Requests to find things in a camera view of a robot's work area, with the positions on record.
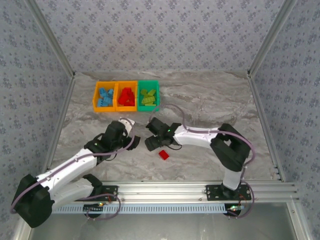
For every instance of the blue lego brick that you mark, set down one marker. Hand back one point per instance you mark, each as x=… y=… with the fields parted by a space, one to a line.
x=111 y=92
x=105 y=96
x=108 y=100
x=102 y=90
x=100 y=102

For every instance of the small green lego brick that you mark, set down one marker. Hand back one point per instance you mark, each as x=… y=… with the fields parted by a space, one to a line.
x=143 y=92

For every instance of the small red lego brick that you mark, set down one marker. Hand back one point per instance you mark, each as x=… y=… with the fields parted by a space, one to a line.
x=127 y=90

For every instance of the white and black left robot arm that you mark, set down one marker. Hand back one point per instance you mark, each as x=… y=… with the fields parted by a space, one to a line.
x=70 y=165

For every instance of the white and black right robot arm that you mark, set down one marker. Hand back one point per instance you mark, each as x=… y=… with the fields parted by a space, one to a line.
x=195 y=137

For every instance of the green plastic bin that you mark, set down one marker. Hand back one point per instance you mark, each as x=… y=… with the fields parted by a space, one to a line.
x=148 y=108

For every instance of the orange plastic bin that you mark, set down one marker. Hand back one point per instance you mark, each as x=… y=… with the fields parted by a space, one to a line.
x=105 y=109
x=126 y=109

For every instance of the small black controller board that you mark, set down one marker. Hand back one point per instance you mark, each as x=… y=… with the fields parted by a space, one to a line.
x=93 y=208
x=233 y=211

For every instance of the aluminium mounting rail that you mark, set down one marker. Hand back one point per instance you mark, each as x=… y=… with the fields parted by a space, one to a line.
x=162 y=190

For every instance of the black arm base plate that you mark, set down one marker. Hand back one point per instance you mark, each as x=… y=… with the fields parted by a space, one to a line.
x=212 y=192
x=110 y=191

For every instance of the aluminium corner post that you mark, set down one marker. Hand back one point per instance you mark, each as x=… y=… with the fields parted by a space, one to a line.
x=53 y=37
x=270 y=37

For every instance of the aluminium frame leg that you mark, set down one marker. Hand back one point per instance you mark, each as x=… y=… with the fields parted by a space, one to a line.
x=22 y=233
x=300 y=225

